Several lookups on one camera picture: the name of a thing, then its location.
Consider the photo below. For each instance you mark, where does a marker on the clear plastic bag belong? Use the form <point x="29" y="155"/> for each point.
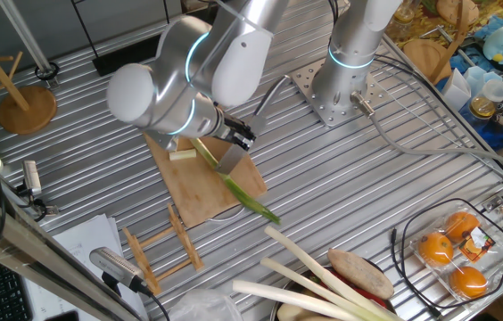
<point x="202" y="307"/>

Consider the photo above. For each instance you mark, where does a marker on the aluminium frame beam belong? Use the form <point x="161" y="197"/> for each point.
<point x="33" y="249"/>

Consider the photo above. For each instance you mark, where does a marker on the wooden knife rack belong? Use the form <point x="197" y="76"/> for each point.
<point x="184" y="241"/>

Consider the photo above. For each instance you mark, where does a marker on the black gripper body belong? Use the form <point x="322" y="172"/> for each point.
<point x="235" y="129"/>

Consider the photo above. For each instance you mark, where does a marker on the metal bowl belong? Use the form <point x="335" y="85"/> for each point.
<point x="274" y="312"/>

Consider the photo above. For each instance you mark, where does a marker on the small silver camera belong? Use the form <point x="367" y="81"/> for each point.
<point x="32" y="176"/>

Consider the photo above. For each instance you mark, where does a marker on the glass flask with yellow liquid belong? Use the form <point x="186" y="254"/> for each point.
<point x="485" y="104"/>

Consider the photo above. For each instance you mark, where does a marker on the steel cleaver knife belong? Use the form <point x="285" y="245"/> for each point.
<point x="231" y="160"/>

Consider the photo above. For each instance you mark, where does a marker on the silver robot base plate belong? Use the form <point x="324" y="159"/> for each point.
<point x="309" y="84"/>

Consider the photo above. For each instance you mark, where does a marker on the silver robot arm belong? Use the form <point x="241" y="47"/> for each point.
<point x="349" y="40"/>

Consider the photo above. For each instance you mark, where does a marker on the metal camera mount clamp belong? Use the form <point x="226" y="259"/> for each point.
<point x="39" y="207"/>

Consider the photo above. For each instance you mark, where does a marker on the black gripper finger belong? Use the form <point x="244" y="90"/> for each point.
<point x="242" y="142"/>
<point x="248" y="131"/>

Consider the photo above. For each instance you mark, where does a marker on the black stand with thin rod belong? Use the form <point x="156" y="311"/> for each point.
<point x="117" y="60"/>

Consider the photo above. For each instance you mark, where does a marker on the clear glass bottle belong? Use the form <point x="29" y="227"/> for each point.
<point x="401" y="18"/>

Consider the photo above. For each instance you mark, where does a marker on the orange fruit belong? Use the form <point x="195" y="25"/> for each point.
<point x="435" y="249"/>
<point x="467" y="282"/>
<point x="462" y="225"/>

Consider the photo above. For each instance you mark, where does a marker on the long scallion with green top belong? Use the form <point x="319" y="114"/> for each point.
<point x="242" y="196"/>

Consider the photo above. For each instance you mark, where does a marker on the pale green scallion piece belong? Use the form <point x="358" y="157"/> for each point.
<point x="183" y="154"/>

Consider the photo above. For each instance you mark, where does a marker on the wooden mug tree stand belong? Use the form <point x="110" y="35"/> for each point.
<point x="425" y="58"/>
<point x="26" y="109"/>

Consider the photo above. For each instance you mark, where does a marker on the round woven wooden item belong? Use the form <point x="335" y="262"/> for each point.
<point x="454" y="9"/>

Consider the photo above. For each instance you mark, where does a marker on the wooden cutting board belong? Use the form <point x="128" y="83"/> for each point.
<point x="198" y="191"/>

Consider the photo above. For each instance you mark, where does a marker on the blue cloth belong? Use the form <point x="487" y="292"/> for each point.
<point x="497" y="134"/>

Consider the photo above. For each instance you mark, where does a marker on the white paper sheets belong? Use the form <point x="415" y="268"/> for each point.
<point x="86" y="232"/>

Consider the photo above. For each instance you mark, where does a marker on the pale potato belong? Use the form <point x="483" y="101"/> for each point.
<point x="294" y="314"/>

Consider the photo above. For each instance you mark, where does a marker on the brown sweet potato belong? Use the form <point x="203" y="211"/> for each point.
<point x="360" y="274"/>

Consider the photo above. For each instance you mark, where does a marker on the orange label sticker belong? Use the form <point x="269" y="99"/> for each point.
<point x="476" y="244"/>

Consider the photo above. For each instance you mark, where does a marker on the red vegetable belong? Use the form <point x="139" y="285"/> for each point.
<point x="353" y="289"/>

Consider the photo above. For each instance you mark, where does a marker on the white paper box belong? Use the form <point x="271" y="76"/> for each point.
<point x="454" y="91"/>

